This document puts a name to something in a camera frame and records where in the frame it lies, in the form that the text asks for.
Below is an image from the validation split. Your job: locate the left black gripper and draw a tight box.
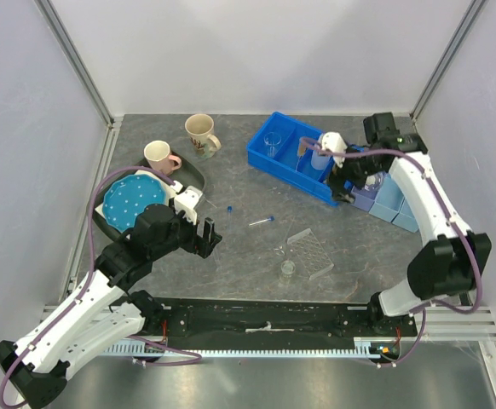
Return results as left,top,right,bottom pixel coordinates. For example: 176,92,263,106
150,198,222,261

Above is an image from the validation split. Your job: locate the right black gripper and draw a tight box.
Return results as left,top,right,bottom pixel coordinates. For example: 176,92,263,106
324,141,384,205

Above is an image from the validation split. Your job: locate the glass flask white stopper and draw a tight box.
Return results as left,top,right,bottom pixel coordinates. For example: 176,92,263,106
361,172,386,194

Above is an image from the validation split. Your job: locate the white red wash bottle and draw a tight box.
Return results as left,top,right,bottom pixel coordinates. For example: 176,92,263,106
310,147,331,170

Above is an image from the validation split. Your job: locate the tan bristle tube brush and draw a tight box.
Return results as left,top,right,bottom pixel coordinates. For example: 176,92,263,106
295,141,307,170

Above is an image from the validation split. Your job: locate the clear glass beaker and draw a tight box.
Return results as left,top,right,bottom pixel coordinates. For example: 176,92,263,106
264,132,282,158

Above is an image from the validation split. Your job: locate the small glass bottle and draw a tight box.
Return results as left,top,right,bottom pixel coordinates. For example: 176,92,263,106
280,260,296,285

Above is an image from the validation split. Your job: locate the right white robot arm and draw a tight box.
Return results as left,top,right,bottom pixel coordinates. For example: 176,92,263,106
320,112,492,336

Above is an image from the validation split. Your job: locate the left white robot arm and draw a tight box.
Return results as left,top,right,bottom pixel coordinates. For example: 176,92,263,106
0,204,222,408

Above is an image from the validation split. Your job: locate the purple small bin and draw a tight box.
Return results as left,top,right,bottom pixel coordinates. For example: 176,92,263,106
350,172,393,214

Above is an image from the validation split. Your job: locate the light blue middle bin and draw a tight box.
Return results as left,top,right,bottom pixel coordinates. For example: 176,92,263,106
369,176,404,222

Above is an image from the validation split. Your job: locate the light blue bin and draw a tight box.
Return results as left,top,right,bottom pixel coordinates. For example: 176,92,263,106
369,176,404,222
392,199,418,233

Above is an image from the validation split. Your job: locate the white square plate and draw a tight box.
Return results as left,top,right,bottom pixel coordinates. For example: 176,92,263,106
91,165,175,226

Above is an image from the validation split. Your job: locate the dark green tray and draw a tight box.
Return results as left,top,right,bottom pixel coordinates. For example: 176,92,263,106
86,158,207,239

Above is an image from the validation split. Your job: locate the blue polka dot plate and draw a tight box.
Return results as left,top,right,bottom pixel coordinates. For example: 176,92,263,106
102,174,166,233

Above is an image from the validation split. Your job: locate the light blue outer bin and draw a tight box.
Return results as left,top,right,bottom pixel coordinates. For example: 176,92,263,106
392,199,418,233

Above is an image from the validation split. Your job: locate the blue divided storage bin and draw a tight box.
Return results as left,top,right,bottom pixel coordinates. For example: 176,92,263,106
246,112,338,207

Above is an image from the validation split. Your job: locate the pink cream mug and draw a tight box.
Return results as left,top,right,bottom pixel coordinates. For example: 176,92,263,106
143,140,182,176

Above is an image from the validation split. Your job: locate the glass stirring rod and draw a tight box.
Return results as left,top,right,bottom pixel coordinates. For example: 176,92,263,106
283,216,296,243

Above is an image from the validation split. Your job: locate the small watch glass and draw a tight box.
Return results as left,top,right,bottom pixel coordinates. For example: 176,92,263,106
274,245,286,256

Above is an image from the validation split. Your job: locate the clear well plate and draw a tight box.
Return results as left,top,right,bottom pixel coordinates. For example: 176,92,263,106
286,228,334,280

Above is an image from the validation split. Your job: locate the beige floral mug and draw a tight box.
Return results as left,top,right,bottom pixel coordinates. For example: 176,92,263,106
185,113,222,158

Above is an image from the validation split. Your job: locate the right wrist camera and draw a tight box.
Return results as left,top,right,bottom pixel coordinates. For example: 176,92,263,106
318,132,348,168

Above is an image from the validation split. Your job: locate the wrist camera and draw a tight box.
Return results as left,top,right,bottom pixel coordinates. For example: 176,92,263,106
171,181,203,225
318,132,348,168

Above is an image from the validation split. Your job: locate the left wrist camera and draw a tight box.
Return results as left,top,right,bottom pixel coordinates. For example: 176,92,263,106
171,181,203,225

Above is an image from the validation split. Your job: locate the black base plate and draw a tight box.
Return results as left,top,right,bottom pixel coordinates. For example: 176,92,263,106
142,298,418,340

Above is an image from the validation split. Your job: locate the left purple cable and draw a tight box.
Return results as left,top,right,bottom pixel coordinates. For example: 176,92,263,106
0,165,203,408

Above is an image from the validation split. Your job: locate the purple cable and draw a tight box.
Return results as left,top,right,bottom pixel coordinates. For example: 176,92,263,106
298,135,484,368
0,165,203,408

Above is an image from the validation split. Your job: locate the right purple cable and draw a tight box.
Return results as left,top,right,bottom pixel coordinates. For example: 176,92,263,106
298,135,484,368

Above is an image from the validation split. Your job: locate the slotted cable duct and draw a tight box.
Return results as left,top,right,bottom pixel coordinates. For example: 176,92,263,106
101,338,395,360

